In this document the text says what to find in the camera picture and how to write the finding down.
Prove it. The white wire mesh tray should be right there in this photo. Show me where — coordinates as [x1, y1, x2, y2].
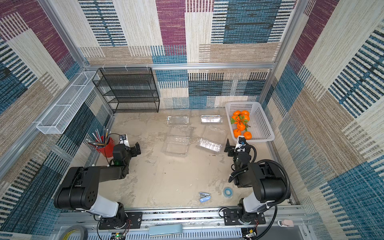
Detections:
[37, 72, 96, 135]

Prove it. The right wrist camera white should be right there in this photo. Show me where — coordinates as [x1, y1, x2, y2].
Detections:
[235, 136, 247, 152]

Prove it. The clear clamshell container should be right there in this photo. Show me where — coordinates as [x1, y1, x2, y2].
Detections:
[162, 125, 194, 158]
[201, 115, 223, 124]
[167, 116, 190, 125]
[196, 125, 227, 153]

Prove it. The clear clamshell container back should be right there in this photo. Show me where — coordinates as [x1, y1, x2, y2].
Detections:
[201, 115, 223, 124]

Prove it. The grey tape roll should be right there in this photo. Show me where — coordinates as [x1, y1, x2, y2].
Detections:
[59, 225, 88, 240]

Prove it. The white plastic perforated basket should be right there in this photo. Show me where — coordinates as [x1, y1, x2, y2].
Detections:
[225, 101, 275, 143]

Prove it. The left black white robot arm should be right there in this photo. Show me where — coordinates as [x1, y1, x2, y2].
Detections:
[54, 143, 141, 229]

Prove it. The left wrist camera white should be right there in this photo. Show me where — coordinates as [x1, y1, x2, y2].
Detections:
[119, 134, 130, 147]

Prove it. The red pencil cup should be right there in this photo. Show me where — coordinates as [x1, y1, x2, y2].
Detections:
[86, 128, 115, 158]

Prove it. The clear clamshell container front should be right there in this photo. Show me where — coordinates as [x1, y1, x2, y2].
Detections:
[162, 125, 194, 158]

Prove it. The black wire shelf rack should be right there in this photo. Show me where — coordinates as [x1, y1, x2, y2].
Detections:
[92, 67, 160, 114]

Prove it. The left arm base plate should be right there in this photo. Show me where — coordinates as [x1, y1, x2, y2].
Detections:
[98, 212, 143, 230]

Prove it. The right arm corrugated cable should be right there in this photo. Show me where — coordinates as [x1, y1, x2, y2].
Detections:
[227, 145, 292, 240]

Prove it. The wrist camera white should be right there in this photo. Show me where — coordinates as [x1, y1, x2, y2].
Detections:
[119, 134, 130, 147]
[235, 136, 247, 152]

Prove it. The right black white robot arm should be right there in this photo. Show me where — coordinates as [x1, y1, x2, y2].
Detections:
[220, 137, 291, 226]

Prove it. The pink white small device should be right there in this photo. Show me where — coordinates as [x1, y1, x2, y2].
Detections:
[277, 220, 295, 228]

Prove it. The blue stapler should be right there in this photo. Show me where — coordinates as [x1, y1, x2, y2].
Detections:
[199, 192, 211, 203]

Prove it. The orange pair with leaves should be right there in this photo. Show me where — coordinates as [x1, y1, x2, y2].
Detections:
[240, 111, 250, 123]

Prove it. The blue tape roll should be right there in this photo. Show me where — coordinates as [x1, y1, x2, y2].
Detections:
[223, 187, 233, 199]

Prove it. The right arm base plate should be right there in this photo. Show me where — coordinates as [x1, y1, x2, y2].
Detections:
[221, 209, 266, 226]

